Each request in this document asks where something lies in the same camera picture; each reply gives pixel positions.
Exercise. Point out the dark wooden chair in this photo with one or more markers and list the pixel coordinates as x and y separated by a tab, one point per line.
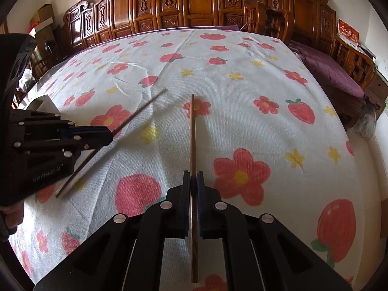
45	54

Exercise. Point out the brown cardboard box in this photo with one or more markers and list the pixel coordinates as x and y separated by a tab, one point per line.
42	13

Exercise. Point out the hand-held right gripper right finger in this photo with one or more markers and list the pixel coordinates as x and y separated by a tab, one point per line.
199	194

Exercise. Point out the person's left hand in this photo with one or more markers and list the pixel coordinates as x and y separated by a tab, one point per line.
16	215

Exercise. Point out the floral strawberry tablecloth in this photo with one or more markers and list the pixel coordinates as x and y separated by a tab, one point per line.
242	97

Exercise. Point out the brown wooden chopstick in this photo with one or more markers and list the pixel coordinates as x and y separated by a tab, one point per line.
192	133

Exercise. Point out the grey plastic bag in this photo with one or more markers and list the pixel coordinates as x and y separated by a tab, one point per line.
363	122

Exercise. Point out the wooden side cabinet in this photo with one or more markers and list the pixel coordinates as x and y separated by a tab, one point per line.
379	94

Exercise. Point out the carved wooden armchair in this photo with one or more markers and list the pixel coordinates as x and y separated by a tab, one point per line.
303	9

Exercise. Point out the purple armchair cushion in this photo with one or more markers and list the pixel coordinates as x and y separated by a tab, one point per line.
327	69

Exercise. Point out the grey metal utensil box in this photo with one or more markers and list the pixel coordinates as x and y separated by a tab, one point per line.
45	103

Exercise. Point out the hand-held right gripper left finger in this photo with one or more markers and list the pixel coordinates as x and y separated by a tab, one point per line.
188	188

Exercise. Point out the red desk calendar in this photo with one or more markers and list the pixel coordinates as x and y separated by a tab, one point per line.
348	33

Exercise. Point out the dark wooden chopstick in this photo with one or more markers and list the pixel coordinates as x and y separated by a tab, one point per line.
142	109

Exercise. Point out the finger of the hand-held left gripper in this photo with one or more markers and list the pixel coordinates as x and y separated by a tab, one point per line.
97	145
91	130

